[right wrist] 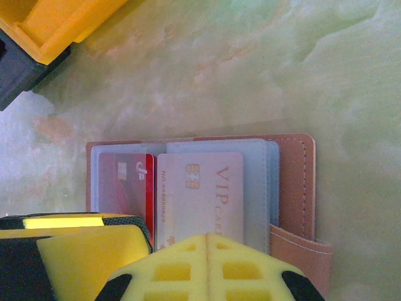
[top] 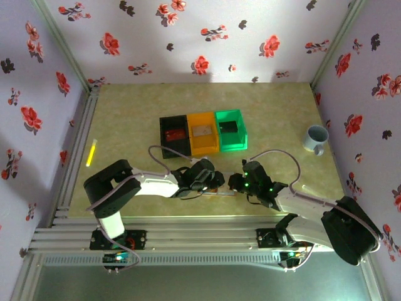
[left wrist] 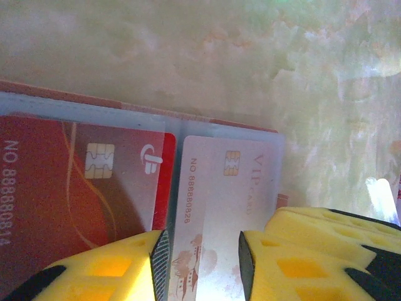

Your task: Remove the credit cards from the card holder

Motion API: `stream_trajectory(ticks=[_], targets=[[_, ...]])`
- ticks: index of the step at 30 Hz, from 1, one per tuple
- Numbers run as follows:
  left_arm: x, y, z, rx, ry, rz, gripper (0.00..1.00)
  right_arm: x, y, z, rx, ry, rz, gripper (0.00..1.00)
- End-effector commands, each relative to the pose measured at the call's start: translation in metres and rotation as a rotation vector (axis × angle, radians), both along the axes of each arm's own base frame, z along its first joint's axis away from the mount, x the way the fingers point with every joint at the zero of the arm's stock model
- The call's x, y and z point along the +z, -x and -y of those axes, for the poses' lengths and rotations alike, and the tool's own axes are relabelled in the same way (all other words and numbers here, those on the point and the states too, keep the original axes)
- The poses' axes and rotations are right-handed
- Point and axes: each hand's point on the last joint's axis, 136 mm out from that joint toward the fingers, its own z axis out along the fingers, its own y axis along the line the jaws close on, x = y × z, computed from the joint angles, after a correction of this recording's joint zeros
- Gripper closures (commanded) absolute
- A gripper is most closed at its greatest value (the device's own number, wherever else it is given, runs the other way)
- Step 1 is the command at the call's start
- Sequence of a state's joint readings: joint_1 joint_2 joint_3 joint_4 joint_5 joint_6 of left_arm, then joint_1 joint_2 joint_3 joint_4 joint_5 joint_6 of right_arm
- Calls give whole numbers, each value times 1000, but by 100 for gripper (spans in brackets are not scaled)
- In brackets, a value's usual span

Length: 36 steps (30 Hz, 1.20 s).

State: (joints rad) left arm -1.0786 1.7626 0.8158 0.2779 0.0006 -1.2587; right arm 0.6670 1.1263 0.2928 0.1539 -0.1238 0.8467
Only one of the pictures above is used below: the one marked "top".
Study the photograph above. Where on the grey card holder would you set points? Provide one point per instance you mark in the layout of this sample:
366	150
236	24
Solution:
219	194

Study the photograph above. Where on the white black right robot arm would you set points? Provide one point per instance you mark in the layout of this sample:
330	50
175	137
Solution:
307	203

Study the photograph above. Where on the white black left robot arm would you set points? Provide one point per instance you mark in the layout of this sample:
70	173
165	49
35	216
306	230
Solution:
156	186

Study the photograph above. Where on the silver beige card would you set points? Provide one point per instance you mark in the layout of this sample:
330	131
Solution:
202	131

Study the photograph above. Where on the black card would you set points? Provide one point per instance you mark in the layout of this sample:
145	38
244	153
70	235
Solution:
228	128

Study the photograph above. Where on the orange plastic bin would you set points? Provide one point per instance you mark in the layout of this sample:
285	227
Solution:
205	147

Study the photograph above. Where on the black plastic bin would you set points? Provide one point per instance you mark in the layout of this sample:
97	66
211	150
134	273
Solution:
175	150

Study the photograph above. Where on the green plastic bin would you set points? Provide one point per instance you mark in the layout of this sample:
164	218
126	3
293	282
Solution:
233	145

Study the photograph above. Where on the light blue ceramic mug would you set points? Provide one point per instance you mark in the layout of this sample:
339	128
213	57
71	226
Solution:
310	142

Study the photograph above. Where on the right circuit board green light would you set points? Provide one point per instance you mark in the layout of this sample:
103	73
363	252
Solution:
291	254

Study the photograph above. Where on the circuit board green light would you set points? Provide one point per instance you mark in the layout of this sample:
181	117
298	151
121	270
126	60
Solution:
117	258
291	254

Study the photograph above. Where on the yellow highlighter pen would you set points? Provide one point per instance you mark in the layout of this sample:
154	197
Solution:
91	153

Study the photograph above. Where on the left circuit board green light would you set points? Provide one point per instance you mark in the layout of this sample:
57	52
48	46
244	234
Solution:
117	258

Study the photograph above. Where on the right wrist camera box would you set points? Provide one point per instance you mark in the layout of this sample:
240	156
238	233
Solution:
246	162

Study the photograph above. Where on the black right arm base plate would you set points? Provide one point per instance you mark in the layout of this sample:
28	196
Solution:
263	238

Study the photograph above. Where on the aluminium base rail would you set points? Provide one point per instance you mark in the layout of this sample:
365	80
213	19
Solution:
200	232

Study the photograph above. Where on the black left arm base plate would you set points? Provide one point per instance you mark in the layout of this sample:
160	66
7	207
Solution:
139	239

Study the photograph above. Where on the aluminium side rail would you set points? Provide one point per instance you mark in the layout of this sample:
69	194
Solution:
84	125

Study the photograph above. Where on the right aluminium corner post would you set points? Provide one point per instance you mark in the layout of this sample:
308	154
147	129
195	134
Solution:
335	40

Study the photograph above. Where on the aluminium corner post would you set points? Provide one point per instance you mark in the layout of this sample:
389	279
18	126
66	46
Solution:
335	40
62	40

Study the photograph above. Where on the left aluminium corner post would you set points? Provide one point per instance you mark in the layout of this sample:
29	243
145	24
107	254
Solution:
62	40

